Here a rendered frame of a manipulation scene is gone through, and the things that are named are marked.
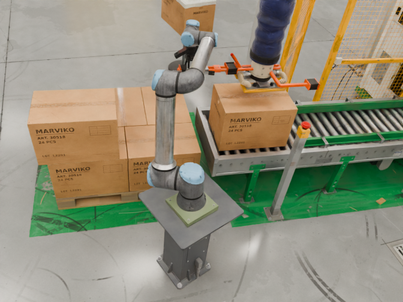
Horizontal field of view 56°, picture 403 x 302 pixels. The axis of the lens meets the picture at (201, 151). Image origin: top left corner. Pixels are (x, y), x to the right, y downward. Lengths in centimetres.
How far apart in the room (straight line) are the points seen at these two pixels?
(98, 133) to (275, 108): 137
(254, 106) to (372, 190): 167
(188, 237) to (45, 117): 131
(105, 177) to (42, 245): 71
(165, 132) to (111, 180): 118
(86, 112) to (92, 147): 27
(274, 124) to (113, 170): 136
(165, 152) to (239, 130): 100
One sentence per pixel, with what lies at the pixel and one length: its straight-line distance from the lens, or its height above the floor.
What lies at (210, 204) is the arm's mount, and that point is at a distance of 242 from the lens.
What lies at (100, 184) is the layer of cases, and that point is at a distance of 322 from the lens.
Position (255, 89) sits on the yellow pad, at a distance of 291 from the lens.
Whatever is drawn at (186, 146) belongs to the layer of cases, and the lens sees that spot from 314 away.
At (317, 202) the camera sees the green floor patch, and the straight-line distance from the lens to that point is 375.
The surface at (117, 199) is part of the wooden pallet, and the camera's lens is 343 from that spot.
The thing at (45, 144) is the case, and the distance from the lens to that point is 292.
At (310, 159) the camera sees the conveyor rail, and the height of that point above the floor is 50.
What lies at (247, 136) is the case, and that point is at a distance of 310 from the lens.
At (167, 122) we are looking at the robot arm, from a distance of 209.
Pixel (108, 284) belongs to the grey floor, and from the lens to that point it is 301.
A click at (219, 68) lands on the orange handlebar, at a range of 284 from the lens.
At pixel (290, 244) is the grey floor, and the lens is 336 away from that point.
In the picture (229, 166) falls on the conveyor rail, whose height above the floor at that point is 51.
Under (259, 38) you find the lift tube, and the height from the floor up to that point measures 148.
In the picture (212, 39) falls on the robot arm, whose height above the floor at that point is 158.
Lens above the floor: 265
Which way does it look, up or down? 43 degrees down
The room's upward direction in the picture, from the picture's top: 8 degrees clockwise
